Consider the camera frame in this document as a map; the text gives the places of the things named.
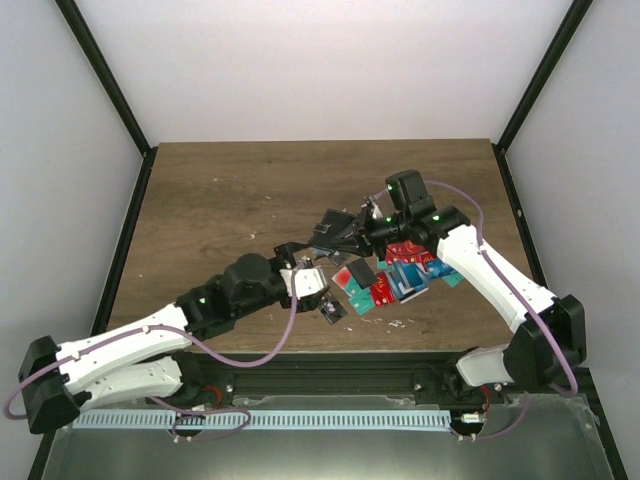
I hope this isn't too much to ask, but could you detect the teal card upper pile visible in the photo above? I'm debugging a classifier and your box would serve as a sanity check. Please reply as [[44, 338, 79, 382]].
[[349, 289, 376, 316]]

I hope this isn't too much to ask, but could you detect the black frame post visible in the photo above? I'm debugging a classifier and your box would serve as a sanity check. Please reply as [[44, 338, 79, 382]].
[[492, 0, 594, 151], [53, 0, 152, 156]]

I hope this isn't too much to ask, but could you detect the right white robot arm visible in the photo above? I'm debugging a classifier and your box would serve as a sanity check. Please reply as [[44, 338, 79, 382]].
[[311, 170, 586, 403]]

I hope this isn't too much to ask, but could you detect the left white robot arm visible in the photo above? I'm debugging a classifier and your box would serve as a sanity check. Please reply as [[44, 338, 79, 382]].
[[3, 244, 329, 434]]

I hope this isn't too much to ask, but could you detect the black leather card holder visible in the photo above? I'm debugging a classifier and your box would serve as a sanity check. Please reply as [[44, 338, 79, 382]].
[[309, 209, 355, 250]]

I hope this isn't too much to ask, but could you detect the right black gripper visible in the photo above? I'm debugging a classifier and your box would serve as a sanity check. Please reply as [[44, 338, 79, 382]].
[[332, 206, 411, 262]]

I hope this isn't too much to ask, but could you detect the right black frame post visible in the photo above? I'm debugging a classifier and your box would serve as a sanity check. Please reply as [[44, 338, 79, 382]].
[[492, 0, 594, 151]]

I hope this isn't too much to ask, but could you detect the black VIP card centre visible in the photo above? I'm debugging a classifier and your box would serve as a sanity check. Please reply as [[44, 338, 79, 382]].
[[319, 299, 347, 325]]

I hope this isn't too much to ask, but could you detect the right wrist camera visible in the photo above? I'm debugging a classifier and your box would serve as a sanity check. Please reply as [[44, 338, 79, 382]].
[[361, 196, 383, 219]]

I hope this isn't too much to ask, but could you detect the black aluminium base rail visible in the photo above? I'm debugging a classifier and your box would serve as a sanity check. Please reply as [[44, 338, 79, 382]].
[[64, 352, 591, 401]]

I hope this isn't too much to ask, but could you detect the plain black card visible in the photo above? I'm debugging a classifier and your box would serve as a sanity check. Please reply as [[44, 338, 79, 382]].
[[347, 258, 377, 289]]

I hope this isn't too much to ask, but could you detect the white card red circle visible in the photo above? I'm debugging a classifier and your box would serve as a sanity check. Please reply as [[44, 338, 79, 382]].
[[332, 267, 359, 296]]

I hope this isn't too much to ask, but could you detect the left black frame post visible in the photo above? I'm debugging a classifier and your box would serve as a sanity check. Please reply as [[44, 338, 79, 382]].
[[53, 0, 152, 156]]

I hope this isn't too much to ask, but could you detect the red card with gold text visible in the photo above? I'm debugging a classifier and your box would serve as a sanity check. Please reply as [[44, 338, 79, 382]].
[[369, 272, 397, 307]]

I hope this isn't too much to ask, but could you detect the light blue cable duct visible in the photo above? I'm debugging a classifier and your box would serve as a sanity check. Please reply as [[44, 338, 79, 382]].
[[72, 409, 451, 432]]

